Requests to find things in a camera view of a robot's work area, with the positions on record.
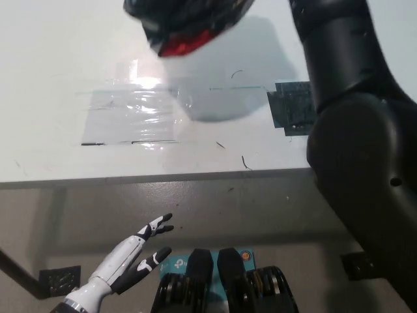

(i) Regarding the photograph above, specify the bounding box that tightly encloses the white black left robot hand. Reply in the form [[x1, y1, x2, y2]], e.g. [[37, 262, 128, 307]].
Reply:
[[89, 213, 173, 294]]

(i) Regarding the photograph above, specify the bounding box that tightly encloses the black tape patch on table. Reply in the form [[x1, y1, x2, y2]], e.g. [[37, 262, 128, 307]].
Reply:
[[266, 82, 319, 137]]

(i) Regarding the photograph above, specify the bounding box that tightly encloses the clear tape patch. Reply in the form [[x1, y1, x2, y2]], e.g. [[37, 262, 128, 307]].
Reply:
[[75, 87, 196, 147]]

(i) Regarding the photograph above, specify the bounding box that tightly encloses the black table leg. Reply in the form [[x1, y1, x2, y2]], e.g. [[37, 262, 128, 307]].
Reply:
[[0, 249, 50, 300]]

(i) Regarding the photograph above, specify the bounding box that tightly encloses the black plastic shopping bag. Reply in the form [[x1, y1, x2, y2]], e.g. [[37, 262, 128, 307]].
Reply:
[[122, 0, 257, 59]]

